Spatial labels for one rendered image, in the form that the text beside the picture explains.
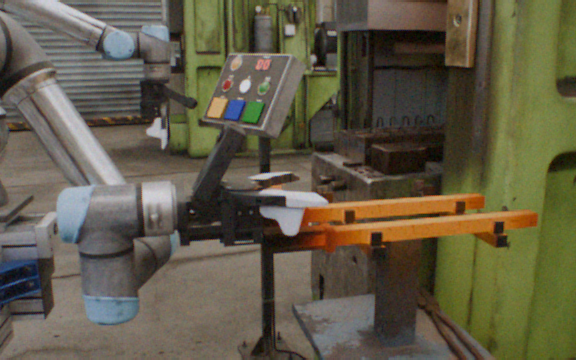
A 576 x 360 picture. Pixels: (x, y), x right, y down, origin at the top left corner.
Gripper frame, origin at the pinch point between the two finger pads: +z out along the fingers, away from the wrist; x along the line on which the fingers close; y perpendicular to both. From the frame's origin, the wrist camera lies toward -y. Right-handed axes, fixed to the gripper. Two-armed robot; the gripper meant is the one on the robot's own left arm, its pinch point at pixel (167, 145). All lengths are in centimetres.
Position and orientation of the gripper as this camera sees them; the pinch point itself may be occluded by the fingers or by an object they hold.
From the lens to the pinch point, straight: 177.5
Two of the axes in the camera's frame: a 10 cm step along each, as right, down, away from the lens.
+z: 0.0, 9.7, 2.4
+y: -9.9, 0.3, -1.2
